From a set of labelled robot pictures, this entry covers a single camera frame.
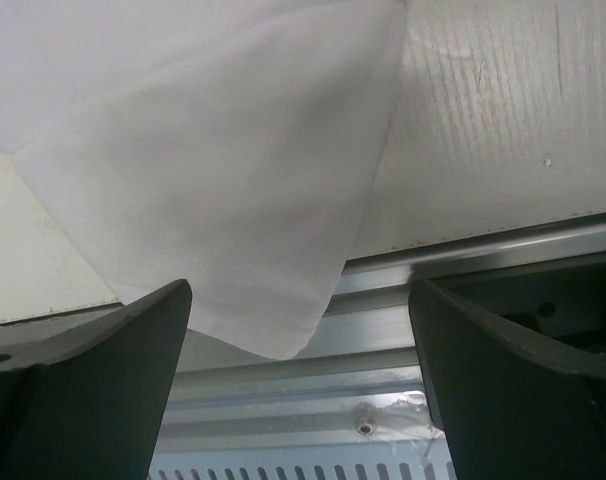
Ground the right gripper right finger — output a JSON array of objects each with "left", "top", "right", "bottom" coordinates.
[{"left": 408, "top": 281, "right": 606, "bottom": 479}]

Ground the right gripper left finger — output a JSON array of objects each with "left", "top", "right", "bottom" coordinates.
[{"left": 0, "top": 280, "right": 192, "bottom": 479}]

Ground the white t-shirt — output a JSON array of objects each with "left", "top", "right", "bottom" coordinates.
[{"left": 0, "top": 1, "right": 407, "bottom": 360}]

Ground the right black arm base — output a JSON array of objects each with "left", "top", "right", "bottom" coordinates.
[{"left": 435, "top": 252, "right": 606, "bottom": 356}]

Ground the white slotted cable duct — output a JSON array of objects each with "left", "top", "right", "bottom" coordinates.
[{"left": 147, "top": 457, "right": 457, "bottom": 479}]

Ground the aluminium mounting rail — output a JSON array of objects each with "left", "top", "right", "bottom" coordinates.
[{"left": 0, "top": 213, "right": 606, "bottom": 470}]

